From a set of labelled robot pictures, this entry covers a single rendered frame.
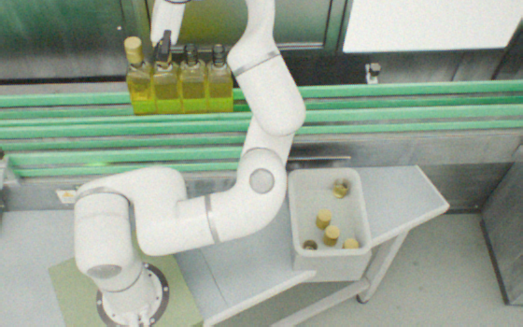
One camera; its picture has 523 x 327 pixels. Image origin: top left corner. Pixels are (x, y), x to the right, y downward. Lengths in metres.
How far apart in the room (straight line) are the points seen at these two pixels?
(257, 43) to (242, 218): 0.28
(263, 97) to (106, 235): 0.35
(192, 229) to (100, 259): 0.16
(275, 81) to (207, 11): 0.42
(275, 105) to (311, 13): 0.44
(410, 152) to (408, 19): 0.33
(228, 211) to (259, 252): 0.44
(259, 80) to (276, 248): 0.55
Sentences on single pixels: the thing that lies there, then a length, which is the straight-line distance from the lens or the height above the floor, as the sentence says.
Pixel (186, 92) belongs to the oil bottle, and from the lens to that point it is 1.25.
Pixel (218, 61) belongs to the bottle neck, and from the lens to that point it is 1.18.
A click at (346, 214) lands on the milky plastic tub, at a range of 1.39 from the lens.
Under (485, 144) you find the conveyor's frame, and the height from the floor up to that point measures 0.84.
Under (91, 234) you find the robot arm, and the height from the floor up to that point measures 1.14.
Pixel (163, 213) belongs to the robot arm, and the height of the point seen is 1.15.
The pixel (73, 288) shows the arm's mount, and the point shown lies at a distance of 1.29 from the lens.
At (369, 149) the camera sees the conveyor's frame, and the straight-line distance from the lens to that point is 1.42.
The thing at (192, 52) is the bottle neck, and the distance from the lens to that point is 1.17.
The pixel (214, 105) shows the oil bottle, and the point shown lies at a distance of 1.27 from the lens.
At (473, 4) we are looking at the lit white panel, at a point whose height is 1.13.
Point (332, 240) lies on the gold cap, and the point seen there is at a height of 0.80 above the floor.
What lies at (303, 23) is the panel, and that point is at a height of 1.08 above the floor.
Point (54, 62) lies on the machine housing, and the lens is 1.49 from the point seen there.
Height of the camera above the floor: 1.98
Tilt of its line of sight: 56 degrees down
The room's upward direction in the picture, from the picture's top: straight up
